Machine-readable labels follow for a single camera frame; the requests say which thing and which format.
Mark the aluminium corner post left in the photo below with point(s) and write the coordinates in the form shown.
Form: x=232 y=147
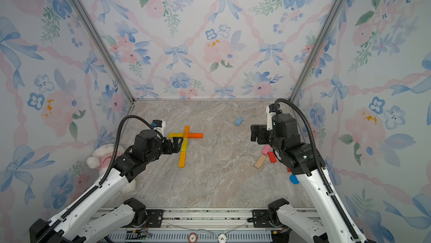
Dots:
x=102 y=49

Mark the red-orange long block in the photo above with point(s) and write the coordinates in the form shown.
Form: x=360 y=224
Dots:
x=195 y=136

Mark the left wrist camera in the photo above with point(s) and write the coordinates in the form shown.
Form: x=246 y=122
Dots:
x=159 y=125

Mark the beige long block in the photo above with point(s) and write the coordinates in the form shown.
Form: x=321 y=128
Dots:
x=260 y=161

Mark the aluminium corner post right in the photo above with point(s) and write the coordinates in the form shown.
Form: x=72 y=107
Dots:
x=321 y=38

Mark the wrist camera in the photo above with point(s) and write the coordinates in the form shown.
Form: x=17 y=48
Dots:
x=159 y=125
x=271 y=111

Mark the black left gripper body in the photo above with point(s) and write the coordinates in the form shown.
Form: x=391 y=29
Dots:
x=165 y=147

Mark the red long block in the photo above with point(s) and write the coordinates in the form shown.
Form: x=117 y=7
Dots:
x=272 y=157

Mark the lime yellow long block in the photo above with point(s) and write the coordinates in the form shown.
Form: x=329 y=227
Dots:
x=184 y=145

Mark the aluminium corner post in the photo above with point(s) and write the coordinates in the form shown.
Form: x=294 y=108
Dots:
x=102 y=49
x=321 y=38

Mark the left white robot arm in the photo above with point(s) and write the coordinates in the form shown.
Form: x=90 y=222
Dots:
x=101 y=182

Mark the light blue short block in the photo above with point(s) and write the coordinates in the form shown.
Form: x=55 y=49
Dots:
x=239 y=121

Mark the blue round disc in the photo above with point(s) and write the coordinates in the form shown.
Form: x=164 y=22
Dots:
x=294 y=179

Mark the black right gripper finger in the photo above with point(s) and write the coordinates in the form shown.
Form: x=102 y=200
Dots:
x=254 y=137
x=255 y=128

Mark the white plush toy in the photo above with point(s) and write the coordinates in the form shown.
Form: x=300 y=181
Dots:
x=101 y=159

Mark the golden yellow long block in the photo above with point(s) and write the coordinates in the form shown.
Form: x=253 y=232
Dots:
x=181 y=163

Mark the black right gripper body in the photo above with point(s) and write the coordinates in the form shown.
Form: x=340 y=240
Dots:
x=265 y=136

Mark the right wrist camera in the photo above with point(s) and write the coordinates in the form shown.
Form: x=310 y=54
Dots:
x=271 y=111

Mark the pink short block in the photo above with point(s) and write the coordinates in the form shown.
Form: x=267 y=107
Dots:
x=266 y=150

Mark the amber orange long block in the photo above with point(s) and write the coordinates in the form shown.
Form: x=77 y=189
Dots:
x=186 y=132

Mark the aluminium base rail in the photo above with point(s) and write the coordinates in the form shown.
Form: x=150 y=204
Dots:
x=180 y=225

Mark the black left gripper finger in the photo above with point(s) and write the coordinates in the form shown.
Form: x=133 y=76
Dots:
x=177 y=140
x=175 y=149

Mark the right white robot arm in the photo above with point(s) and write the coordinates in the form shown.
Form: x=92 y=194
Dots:
x=290 y=136

